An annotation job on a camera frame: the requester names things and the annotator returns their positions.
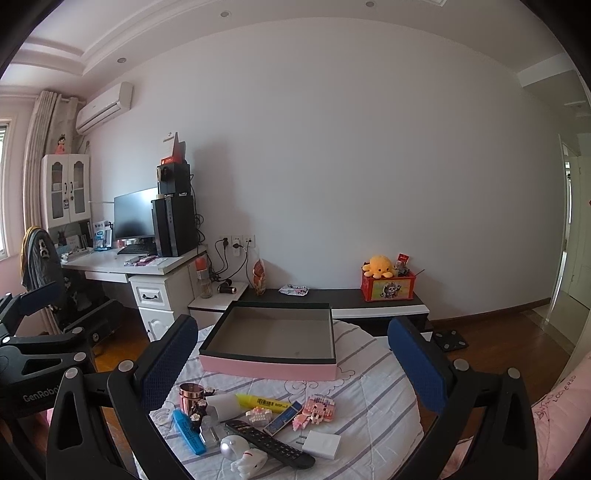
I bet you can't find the black computer monitor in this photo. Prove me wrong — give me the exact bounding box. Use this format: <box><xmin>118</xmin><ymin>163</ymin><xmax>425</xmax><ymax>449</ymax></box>
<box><xmin>113</xmin><ymin>187</ymin><xmax>160</xmax><ymax>247</ymax></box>

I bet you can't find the black computer tower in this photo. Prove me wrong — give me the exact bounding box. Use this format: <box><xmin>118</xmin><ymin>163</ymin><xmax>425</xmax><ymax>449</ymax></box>
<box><xmin>151</xmin><ymin>194</ymin><xmax>198</xmax><ymax>258</ymax></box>

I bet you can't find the white striped quilt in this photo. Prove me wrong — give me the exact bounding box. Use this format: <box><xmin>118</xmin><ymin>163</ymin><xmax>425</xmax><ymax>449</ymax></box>
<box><xmin>134</xmin><ymin>318</ymin><xmax>428</xmax><ymax>480</ymax></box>

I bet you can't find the white block figure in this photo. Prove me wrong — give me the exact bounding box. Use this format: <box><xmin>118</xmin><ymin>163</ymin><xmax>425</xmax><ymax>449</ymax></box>
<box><xmin>245</xmin><ymin>406</ymin><xmax>273</xmax><ymax>428</ymax></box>

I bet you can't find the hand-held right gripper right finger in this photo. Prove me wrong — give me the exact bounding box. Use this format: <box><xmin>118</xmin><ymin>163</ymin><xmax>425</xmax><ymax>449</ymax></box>
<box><xmin>387</xmin><ymin>316</ymin><xmax>539</xmax><ymax>480</ymax></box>

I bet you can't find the pink printed bedding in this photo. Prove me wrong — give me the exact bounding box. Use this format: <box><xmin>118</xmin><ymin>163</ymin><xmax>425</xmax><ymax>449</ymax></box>
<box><xmin>434</xmin><ymin>351</ymin><xmax>591</xmax><ymax>480</ymax></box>

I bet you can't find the window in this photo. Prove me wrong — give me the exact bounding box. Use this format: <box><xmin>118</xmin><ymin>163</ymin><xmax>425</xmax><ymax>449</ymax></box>
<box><xmin>0</xmin><ymin>117</ymin><xmax>14</xmax><ymax>259</ymax></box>

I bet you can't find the small dark figurine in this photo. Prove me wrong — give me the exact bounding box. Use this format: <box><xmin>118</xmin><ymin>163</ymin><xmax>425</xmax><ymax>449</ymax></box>
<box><xmin>189</xmin><ymin>399</ymin><xmax>211</xmax><ymax>435</ymax></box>

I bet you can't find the blue white box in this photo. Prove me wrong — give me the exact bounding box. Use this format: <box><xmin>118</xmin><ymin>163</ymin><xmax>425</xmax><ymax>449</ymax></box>
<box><xmin>92</xmin><ymin>220</ymin><xmax>114</xmax><ymax>251</ymax></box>

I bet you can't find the white air conditioner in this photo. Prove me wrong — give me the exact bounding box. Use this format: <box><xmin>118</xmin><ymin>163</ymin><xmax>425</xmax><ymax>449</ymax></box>
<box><xmin>75</xmin><ymin>82</ymin><xmax>134</xmax><ymax>136</ymax></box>

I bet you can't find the shiny round object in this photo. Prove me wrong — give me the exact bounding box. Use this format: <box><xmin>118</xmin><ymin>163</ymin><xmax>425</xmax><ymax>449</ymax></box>
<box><xmin>220</xmin><ymin>435</ymin><xmax>250</xmax><ymax>461</ymax></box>

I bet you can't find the beige curtain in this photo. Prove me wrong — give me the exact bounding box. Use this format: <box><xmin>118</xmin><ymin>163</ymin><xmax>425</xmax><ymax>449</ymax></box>
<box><xmin>21</xmin><ymin>90</ymin><xmax>78</xmax><ymax>296</ymax></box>

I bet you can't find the red tin box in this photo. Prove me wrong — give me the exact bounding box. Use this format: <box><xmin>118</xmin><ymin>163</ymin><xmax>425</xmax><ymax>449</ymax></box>
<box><xmin>361</xmin><ymin>269</ymin><xmax>417</xmax><ymax>303</ymax></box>

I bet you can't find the white glass-door cabinet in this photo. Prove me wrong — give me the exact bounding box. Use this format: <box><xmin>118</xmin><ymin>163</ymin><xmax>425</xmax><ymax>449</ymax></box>
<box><xmin>41</xmin><ymin>152</ymin><xmax>92</xmax><ymax>232</ymax></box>

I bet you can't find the white desk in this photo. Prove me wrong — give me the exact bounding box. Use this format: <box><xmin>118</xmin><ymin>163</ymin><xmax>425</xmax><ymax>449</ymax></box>
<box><xmin>60</xmin><ymin>244</ymin><xmax>208</xmax><ymax>342</ymax></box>

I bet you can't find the red black desk calendar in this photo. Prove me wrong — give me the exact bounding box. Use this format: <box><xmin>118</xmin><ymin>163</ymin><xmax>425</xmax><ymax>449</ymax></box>
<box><xmin>159</xmin><ymin>132</ymin><xmax>188</xmax><ymax>165</ymax></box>

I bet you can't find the yellow octopus plush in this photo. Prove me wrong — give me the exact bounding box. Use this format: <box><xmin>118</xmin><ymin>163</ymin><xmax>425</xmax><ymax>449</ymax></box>
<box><xmin>361</xmin><ymin>255</ymin><xmax>397</xmax><ymax>279</ymax></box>

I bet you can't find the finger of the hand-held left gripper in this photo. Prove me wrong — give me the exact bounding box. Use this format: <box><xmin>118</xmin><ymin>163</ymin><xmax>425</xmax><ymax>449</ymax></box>
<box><xmin>0</xmin><ymin>281</ymin><xmax>63</xmax><ymax>341</ymax></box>
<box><xmin>0</xmin><ymin>298</ymin><xmax>124</xmax><ymax>371</ymax></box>

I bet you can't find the black office chair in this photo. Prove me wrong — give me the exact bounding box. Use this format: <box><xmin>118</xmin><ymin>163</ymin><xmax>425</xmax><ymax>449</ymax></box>
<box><xmin>21</xmin><ymin>226</ymin><xmax>114</xmax><ymax>333</ymax></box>

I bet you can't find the white toy figurine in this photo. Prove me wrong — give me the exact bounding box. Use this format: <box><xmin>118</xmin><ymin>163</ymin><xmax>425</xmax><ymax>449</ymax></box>
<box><xmin>231</xmin><ymin>450</ymin><xmax>269</xmax><ymax>476</ymax></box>

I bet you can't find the white cup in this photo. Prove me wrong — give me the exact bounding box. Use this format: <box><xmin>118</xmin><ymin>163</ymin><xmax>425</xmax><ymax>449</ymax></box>
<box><xmin>205</xmin><ymin>391</ymin><xmax>241</xmax><ymax>418</ymax></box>

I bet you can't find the black box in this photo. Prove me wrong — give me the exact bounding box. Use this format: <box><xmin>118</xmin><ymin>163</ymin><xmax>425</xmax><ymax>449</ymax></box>
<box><xmin>156</xmin><ymin>160</ymin><xmax>192</xmax><ymax>197</ymax></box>

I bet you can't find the clear plastic case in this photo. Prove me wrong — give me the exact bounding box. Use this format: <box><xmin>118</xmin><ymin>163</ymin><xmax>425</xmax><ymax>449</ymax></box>
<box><xmin>201</xmin><ymin>415</ymin><xmax>227</xmax><ymax>446</ymax></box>

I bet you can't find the large pink block figure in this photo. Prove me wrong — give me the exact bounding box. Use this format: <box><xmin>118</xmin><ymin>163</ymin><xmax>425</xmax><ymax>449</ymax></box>
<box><xmin>302</xmin><ymin>392</ymin><xmax>337</xmax><ymax>423</ymax></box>

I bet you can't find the white charger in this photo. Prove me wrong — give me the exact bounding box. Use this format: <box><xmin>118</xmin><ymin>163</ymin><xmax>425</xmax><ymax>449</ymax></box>
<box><xmin>295</xmin><ymin>430</ymin><xmax>342</xmax><ymax>461</ymax></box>

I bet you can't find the copper cup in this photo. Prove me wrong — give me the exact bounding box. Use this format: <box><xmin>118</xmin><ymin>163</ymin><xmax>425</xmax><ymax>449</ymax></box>
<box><xmin>179</xmin><ymin>382</ymin><xmax>206</xmax><ymax>416</ymax></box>

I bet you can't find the blue highlighter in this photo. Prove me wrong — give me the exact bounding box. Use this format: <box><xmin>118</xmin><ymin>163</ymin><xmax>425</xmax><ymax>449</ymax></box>
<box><xmin>172</xmin><ymin>408</ymin><xmax>206</xmax><ymax>456</ymax></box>

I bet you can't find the clear bottle orange cap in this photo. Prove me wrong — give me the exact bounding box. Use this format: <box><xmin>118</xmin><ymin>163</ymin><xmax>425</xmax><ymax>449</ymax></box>
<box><xmin>196</xmin><ymin>256</ymin><xmax>214</xmax><ymax>299</ymax></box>

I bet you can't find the black floor scale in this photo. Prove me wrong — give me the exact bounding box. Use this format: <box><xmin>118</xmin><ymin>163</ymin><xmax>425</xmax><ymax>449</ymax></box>
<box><xmin>431</xmin><ymin>329</ymin><xmax>469</xmax><ymax>352</ymax></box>

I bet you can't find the black white low cabinet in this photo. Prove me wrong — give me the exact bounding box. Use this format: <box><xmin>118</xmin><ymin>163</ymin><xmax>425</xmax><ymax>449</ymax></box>
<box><xmin>235</xmin><ymin>287</ymin><xmax>435</xmax><ymax>342</ymax></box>

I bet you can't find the yellow highlighter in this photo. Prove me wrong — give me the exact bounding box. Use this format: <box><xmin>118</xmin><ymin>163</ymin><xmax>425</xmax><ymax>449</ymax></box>
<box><xmin>235</xmin><ymin>393</ymin><xmax>293</xmax><ymax>414</ymax></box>

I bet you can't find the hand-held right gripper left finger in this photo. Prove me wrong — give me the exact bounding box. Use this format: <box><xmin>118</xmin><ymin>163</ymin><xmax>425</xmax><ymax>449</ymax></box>
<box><xmin>46</xmin><ymin>314</ymin><xmax>199</xmax><ymax>480</ymax></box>

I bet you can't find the orange printed bag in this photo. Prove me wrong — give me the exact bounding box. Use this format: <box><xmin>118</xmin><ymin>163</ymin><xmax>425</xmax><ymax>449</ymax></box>
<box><xmin>252</xmin><ymin>258</ymin><xmax>269</xmax><ymax>296</ymax></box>

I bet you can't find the black power cable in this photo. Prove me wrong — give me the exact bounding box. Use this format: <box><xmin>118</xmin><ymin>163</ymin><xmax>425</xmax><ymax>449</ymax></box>
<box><xmin>226</xmin><ymin>244</ymin><xmax>254</xmax><ymax>281</ymax></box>
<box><xmin>210</xmin><ymin>239</ymin><xmax>230</xmax><ymax>282</ymax></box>

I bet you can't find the blue rectangular box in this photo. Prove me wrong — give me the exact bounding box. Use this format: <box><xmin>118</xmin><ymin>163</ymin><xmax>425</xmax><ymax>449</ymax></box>
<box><xmin>263</xmin><ymin>401</ymin><xmax>303</xmax><ymax>436</ymax></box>

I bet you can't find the black remote control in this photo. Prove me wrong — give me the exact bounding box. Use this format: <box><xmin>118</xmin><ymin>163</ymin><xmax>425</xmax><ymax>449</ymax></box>
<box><xmin>225</xmin><ymin>419</ymin><xmax>317</xmax><ymax>470</ymax></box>

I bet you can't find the pink storage box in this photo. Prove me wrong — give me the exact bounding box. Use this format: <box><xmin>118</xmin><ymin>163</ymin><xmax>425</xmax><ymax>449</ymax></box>
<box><xmin>198</xmin><ymin>302</ymin><xmax>338</xmax><ymax>381</ymax></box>

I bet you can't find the white door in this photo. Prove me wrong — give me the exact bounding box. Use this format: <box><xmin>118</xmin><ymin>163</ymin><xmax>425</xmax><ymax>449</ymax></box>
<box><xmin>549</xmin><ymin>134</ymin><xmax>591</xmax><ymax>324</ymax></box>

